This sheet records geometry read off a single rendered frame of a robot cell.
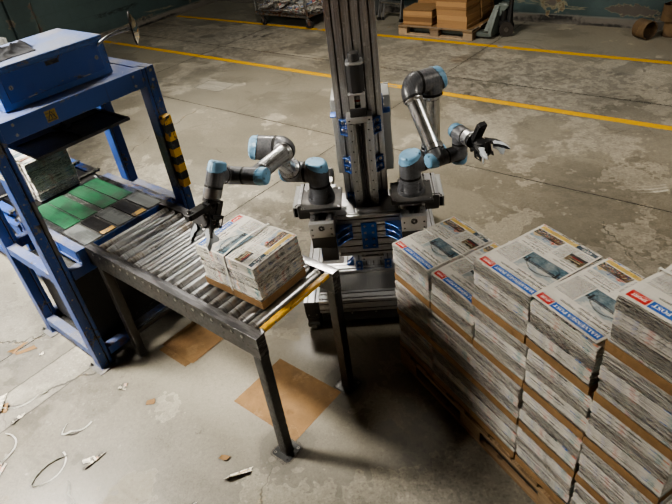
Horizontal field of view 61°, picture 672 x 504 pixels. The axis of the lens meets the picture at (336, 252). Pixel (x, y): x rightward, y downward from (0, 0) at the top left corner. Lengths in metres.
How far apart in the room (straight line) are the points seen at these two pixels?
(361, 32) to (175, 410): 2.21
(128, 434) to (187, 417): 0.31
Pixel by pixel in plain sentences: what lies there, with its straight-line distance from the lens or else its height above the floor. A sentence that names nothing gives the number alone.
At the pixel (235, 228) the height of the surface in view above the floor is 1.03.
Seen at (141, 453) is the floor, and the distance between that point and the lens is 3.25.
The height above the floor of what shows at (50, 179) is 0.90.
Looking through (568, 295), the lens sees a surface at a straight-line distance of 2.11.
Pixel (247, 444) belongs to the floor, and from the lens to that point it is 3.08.
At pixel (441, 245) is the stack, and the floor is 0.83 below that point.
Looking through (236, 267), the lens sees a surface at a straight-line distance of 2.46.
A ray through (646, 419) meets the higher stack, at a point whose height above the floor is 0.92.
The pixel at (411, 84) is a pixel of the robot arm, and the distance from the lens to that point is 2.88.
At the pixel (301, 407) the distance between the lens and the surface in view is 3.15.
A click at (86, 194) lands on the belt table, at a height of 0.80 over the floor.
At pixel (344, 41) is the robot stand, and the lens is 2.98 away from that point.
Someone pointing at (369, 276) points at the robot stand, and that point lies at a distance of 3.55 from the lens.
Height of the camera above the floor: 2.41
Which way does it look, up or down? 35 degrees down
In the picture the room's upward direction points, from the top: 8 degrees counter-clockwise
